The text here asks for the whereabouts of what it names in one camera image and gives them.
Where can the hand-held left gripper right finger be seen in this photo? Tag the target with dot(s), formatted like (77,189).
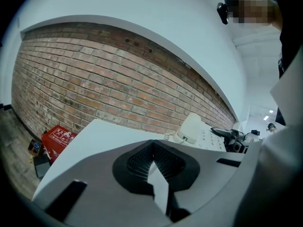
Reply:
(203,185)

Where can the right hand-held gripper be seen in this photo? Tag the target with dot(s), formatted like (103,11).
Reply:
(239,142)

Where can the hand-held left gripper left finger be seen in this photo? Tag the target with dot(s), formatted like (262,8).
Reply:
(99,185)

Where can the white desk telephone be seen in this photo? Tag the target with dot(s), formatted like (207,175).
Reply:
(190,129)

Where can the ceiling light panel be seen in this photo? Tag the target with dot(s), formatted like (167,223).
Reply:
(266,117)

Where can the black flat case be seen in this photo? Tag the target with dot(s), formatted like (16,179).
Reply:
(42,165)

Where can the red fire equipment box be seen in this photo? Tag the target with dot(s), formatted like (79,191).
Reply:
(58,141)

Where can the small brown cardboard box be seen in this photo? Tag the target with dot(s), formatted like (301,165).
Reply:
(35,147)

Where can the person's black clothing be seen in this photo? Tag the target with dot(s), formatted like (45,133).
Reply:
(287,55)

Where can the black head-worn camera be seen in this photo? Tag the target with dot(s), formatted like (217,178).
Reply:
(223,13)

